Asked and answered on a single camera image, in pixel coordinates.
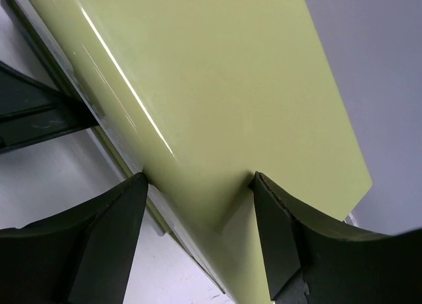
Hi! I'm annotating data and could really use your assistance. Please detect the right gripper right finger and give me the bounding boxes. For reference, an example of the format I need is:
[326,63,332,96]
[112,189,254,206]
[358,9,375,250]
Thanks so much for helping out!
[250,172,421,303]

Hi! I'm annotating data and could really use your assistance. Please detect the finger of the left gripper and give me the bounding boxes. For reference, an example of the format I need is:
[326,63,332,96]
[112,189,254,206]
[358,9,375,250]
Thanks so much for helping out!
[1,62,71,116]
[1,104,98,154]

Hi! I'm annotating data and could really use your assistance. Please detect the green metal drawer toolbox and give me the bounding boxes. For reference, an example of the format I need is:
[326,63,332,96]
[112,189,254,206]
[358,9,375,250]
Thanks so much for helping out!
[15,0,372,303]

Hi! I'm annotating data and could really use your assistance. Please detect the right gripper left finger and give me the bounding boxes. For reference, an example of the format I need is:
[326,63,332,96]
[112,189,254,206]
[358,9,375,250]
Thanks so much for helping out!
[1,173,148,303]

